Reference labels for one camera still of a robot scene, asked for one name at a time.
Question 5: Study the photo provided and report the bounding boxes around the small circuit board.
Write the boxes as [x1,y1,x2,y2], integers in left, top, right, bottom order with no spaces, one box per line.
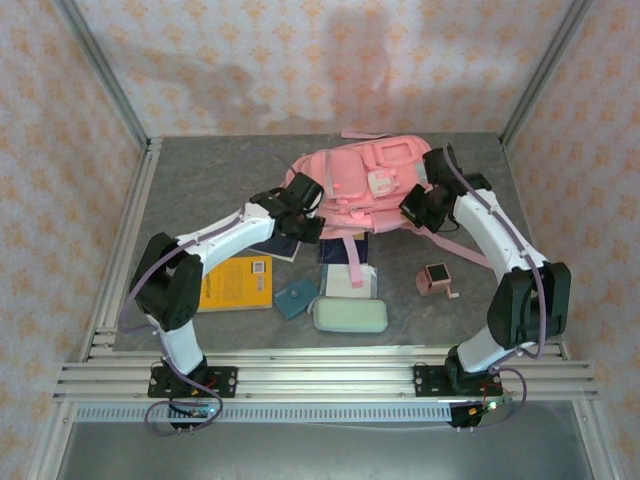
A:
[449,397,515,432]
[167,402,222,432]

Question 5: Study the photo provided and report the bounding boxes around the pink crank pencil sharpener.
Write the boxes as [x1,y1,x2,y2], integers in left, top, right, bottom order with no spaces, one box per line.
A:
[414,263,460,303]

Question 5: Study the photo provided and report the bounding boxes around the pink student backpack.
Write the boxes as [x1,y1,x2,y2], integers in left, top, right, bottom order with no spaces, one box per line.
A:
[285,129,496,289]

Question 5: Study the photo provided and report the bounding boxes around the thin dark blue notebook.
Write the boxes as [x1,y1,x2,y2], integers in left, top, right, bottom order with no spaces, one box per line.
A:
[317,238,371,266]

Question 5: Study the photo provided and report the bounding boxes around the slim aluminium extrusion bar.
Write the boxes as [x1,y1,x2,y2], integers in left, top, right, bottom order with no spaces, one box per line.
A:
[79,347,571,364]

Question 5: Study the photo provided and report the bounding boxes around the wide aluminium mounting rail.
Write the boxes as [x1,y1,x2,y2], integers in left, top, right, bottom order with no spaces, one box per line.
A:
[52,362,601,404]

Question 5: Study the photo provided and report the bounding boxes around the yellow paperback book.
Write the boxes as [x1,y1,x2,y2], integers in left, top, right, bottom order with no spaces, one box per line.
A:
[198,255,275,312]

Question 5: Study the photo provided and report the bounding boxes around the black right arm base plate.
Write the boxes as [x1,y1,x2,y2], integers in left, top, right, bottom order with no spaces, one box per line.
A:
[413,363,504,399]

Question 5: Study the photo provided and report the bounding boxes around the aluminium side rail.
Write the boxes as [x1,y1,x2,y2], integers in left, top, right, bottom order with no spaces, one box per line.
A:
[82,137,164,359]

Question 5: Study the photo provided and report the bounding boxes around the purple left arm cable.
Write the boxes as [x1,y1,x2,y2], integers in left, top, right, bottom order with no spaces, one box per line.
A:
[119,147,301,437]

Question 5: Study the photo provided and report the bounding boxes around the pale green pencil case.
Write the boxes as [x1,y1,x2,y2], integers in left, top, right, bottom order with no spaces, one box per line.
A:
[312,295,389,335]

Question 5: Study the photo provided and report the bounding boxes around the slanted aluminium frame post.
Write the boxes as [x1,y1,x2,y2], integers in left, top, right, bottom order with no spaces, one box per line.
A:
[52,0,152,151]
[498,0,597,150]

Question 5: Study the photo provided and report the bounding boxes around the grey metal panel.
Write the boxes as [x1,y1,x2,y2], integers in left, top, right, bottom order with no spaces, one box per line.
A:
[54,419,599,480]

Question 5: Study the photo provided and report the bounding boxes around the teal snap wallet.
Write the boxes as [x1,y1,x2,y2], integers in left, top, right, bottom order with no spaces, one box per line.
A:
[273,277,319,320]

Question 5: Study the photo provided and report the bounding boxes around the thick dark blue book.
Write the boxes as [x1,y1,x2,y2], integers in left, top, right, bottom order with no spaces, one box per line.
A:
[248,234,301,264]

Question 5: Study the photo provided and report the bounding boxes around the white notebook with grey edges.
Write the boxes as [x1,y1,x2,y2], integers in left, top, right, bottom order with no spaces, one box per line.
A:
[318,263,380,301]

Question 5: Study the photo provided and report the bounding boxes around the grey slotted cable duct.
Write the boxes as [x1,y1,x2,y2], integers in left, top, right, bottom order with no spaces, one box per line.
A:
[74,403,454,424]

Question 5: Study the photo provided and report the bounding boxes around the aluminium frame leg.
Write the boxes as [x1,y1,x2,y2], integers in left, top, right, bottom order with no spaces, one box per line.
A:
[27,402,76,480]
[572,399,619,480]

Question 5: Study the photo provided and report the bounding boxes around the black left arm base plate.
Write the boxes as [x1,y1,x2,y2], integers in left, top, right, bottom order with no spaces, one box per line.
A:
[147,364,239,401]

